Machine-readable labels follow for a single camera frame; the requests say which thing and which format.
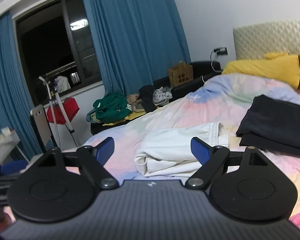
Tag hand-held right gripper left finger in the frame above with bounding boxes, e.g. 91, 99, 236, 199
37, 137, 119, 189

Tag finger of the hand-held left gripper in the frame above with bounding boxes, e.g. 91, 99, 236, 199
0, 160, 29, 176

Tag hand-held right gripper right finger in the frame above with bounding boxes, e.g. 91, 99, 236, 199
185, 137, 268, 190

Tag white knit pants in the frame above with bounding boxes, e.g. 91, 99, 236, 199
134, 122, 229, 178

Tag dark clothes pile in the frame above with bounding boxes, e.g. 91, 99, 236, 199
138, 85, 159, 112

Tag black folded clothes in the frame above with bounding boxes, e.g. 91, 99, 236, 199
236, 94, 300, 159

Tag white dressing table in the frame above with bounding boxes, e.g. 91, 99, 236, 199
0, 127, 22, 165

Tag group of cosmetic bottles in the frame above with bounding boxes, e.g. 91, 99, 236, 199
0, 127, 14, 147

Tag pastel tie-dye blanket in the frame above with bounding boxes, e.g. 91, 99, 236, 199
0, 74, 300, 233

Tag silver tripod stand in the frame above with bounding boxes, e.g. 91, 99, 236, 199
47, 80, 82, 147

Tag green garment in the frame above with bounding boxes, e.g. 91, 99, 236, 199
93, 92, 132, 123

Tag yellow cloth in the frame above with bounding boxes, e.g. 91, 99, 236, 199
102, 111, 147, 126

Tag folding wooden chair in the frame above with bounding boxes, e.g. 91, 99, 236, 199
30, 104, 58, 153

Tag red cloth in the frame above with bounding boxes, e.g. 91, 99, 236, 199
46, 98, 80, 125

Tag beige cloth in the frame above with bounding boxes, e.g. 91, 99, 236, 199
127, 94, 142, 105

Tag white patterned cloth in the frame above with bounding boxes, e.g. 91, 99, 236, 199
153, 86, 172, 105

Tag brown paper bag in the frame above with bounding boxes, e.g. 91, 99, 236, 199
168, 61, 193, 87

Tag white hanging cloth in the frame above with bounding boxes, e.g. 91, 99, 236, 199
54, 75, 72, 93

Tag black sofa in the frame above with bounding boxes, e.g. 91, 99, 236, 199
90, 60, 222, 135

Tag blue curtain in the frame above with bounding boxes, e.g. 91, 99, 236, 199
81, 0, 192, 98
0, 11, 44, 163

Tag metal window railing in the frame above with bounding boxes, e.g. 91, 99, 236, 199
44, 61, 77, 80

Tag yellow plush pillow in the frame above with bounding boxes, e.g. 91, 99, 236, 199
221, 52, 300, 90

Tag dark framed window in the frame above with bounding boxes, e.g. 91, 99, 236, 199
12, 0, 103, 105

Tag cream quilted headboard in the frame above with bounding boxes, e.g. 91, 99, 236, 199
233, 19, 300, 60

